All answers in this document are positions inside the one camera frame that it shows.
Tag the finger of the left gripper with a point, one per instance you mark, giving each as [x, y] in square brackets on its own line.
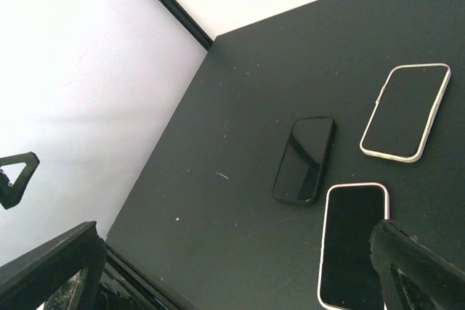
[12, 191]

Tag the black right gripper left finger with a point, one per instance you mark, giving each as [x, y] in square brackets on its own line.
[32, 278]

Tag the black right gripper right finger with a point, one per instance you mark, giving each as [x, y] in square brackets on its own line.
[411, 275]

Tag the pink phone case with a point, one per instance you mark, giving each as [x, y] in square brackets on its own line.
[321, 252]

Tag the black phone with dual camera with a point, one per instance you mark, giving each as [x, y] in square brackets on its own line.
[302, 166]

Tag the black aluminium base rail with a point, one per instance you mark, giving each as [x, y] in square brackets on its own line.
[126, 279]

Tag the black frame post left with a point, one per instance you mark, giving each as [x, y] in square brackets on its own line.
[182, 16]

